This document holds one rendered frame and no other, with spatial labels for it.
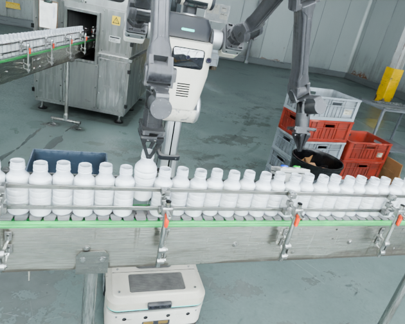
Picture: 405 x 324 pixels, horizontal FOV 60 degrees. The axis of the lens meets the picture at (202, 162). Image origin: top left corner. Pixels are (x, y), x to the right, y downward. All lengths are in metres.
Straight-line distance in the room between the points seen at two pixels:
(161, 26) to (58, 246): 0.71
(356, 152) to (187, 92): 2.74
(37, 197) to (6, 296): 1.30
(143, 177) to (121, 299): 0.97
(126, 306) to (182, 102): 1.05
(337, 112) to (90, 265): 2.88
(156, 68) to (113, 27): 3.70
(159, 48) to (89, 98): 3.94
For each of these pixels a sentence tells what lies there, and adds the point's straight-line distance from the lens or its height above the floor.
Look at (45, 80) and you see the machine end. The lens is 5.06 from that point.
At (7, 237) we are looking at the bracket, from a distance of 1.14.
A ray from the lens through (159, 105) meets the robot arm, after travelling 0.91.
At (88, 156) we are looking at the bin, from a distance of 1.68.
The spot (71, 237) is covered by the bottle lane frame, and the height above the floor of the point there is 0.95.
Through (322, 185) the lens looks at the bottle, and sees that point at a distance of 1.34.
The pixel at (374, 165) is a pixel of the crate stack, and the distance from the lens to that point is 4.35.
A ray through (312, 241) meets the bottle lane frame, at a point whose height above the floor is 0.91.
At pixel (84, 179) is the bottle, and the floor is 1.13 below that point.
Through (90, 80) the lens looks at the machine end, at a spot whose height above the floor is 0.53.
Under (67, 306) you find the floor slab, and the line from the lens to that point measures 2.23.
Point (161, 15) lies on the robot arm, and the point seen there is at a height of 1.60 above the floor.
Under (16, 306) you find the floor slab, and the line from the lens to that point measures 2.27.
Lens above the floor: 1.64
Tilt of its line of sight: 24 degrees down
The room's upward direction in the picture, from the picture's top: 12 degrees clockwise
